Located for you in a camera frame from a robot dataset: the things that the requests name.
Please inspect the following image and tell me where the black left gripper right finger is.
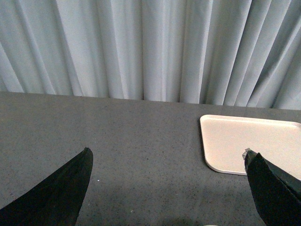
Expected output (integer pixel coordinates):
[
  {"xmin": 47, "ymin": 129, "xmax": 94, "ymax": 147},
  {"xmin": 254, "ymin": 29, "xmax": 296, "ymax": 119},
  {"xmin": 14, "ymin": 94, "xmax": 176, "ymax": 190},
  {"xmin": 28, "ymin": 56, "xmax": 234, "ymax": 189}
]
[{"xmin": 243, "ymin": 148, "xmax": 301, "ymax": 226}]

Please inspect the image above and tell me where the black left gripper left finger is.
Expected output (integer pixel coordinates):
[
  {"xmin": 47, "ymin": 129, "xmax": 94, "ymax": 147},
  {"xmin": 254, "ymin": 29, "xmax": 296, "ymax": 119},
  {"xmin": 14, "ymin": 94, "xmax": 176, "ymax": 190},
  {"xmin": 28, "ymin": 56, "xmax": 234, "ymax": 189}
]
[{"xmin": 0, "ymin": 148, "xmax": 93, "ymax": 226}]

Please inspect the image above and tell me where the beige rectangular tray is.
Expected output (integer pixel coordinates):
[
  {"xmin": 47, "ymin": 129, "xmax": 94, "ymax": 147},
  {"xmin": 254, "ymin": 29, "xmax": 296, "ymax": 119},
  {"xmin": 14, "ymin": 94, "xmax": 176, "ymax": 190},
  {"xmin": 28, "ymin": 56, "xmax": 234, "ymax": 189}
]
[{"xmin": 200, "ymin": 115, "xmax": 301, "ymax": 179}]

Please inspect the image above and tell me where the white pleated curtain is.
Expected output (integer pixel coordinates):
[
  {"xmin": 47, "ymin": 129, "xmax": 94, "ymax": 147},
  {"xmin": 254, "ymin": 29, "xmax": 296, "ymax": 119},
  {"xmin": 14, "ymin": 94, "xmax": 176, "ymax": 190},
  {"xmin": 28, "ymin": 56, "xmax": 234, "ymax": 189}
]
[{"xmin": 0, "ymin": 0, "xmax": 301, "ymax": 110}]

